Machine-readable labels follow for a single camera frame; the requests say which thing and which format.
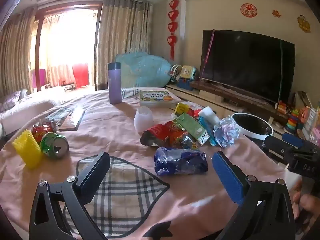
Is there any crushed red can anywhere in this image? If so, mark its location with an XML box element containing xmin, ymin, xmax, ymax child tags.
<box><xmin>32</xmin><ymin>120</ymin><xmax>57</xmax><ymax>143</ymax></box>

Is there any pink stick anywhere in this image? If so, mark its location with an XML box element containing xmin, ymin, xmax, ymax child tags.
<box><xmin>201</xmin><ymin>30</ymin><xmax>215</xmax><ymax>78</ymax></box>

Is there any round red wall sticker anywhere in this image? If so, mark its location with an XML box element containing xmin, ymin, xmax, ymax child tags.
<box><xmin>240</xmin><ymin>3</ymin><xmax>258</xmax><ymax>17</ymax></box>

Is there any blue snack bag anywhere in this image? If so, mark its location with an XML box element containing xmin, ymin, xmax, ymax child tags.
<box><xmin>154</xmin><ymin>147</ymin><xmax>208</xmax><ymax>176</ymax></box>

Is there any blue plastic wrapper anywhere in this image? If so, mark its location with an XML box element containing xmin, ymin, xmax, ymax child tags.
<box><xmin>199</xmin><ymin>116</ymin><xmax>218</xmax><ymax>146</ymax></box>

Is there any rainbow stacking ring toy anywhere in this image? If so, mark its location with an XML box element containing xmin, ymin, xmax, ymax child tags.
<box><xmin>286</xmin><ymin>109</ymin><xmax>300</xmax><ymax>133</ymax></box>

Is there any translucent white plastic cup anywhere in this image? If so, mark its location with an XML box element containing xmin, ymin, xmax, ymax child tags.
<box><xmin>134</xmin><ymin>106</ymin><xmax>154</xmax><ymax>132</ymax></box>

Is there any colourful xylophone toy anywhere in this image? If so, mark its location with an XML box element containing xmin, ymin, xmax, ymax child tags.
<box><xmin>277</xmin><ymin>100</ymin><xmax>292</xmax><ymax>116</ymax></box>

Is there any light blue quilt bundle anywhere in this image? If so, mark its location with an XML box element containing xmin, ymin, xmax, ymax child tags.
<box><xmin>115</xmin><ymin>52</ymin><xmax>173</xmax><ymax>88</ymax></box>

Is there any silver foil wrapper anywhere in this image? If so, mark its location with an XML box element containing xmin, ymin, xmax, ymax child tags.
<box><xmin>180</xmin><ymin>132</ymin><xmax>200</xmax><ymax>151</ymax></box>

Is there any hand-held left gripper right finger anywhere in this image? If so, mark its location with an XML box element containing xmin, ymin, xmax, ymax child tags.
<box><xmin>212</xmin><ymin>151</ymin><xmax>295</xmax><ymax>240</ymax></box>

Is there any white paper ball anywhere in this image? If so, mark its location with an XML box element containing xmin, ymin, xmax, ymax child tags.
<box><xmin>213</xmin><ymin>116</ymin><xmax>240</xmax><ymax>148</ymax></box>

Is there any flat wooden board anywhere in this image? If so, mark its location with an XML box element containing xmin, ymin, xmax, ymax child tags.
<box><xmin>59</xmin><ymin>107</ymin><xmax>85</xmax><ymax>131</ymax></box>

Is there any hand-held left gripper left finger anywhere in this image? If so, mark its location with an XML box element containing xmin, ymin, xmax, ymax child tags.
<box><xmin>29</xmin><ymin>151</ymin><xmax>111</xmax><ymax>240</ymax></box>

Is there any green drink carton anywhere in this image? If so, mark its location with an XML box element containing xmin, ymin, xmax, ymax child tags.
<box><xmin>176</xmin><ymin>112</ymin><xmax>210</xmax><ymax>145</ymax></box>

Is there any large plaid cloth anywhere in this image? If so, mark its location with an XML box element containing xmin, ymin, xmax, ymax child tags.
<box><xmin>62</xmin><ymin>155</ymin><xmax>170</xmax><ymax>238</ymax></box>

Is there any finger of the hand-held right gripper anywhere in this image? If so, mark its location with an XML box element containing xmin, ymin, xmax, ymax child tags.
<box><xmin>282</xmin><ymin>133</ymin><xmax>304</xmax><ymax>148</ymax></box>
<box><xmin>265</xmin><ymin>136</ymin><xmax>292</xmax><ymax>157</ymax></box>

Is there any person's right hand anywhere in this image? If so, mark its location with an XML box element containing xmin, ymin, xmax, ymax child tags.
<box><xmin>292</xmin><ymin>179</ymin><xmax>320</xmax><ymax>236</ymax></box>

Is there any crushed green can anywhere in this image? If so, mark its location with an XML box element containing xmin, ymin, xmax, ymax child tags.
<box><xmin>40</xmin><ymin>132</ymin><xmax>69</xmax><ymax>159</ymax></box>

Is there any black television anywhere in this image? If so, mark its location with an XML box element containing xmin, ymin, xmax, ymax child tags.
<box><xmin>200</xmin><ymin>30</ymin><xmax>296</xmax><ymax>104</ymax></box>

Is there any red hanging knot decoration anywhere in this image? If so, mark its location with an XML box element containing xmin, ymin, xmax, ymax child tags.
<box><xmin>167</xmin><ymin>0</ymin><xmax>180</xmax><ymax>60</ymax></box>

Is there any yellow packet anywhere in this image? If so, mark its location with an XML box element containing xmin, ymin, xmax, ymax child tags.
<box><xmin>175</xmin><ymin>102</ymin><xmax>191</xmax><ymax>117</ymax></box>

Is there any pile of colourful toys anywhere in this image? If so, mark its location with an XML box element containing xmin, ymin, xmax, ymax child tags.
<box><xmin>170</xmin><ymin>64</ymin><xmax>200</xmax><ymax>91</ymax></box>

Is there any white-rimmed bin with black bag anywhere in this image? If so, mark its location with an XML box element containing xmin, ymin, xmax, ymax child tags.
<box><xmin>231</xmin><ymin>112</ymin><xmax>274</xmax><ymax>141</ymax></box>

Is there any white television stand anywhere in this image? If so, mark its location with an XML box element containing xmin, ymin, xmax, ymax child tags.
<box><xmin>166</xmin><ymin>84</ymin><xmax>288</xmax><ymax>133</ymax></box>

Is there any golden wall sticker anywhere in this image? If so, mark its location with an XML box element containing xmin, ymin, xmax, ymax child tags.
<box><xmin>297</xmin><ymin>15</ymin><xmax>311</xmax><ymax>33</ymax></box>

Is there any red cloth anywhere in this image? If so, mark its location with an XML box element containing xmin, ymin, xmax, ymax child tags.
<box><xmin>72</xmin><ymin>63</ymin><xmax>89</xmax><ymax>88</ymax></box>

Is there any pink toy set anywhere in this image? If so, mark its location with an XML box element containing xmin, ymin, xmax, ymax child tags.
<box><xmin>298</xmin><ymin>105</ymin><xmax>320</xmax><ymax>142</ymax></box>

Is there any purple bottle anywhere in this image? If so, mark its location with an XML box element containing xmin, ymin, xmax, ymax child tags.
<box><xmin>108</xmin><ymin>62</ymin><xmax>122</xmax><ymax>104</ymax></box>

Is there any stack of picture books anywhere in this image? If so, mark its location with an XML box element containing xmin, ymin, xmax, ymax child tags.
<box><xmin>139</xmin><ymin>90</ymin><xmax>178</xmax><ymax>108</ymax></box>

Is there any yellow foam net sleeve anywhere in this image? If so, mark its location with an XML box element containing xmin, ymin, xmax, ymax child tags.
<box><xmin>12</xmin><ymin>130</ymin><xmax>42</xmax><ymax>168</ymax></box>

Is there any small white box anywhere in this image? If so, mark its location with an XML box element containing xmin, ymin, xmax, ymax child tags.
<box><xmin>199</xmin><ymin>106</ymin><xmax>220</xmax><ymax>125</ymax></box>

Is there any red snack bag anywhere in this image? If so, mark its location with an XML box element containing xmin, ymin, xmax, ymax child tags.
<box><xmin>140</xmin><ymin>124</ymin><xmax>173</xmax><ymax>147</ymax></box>

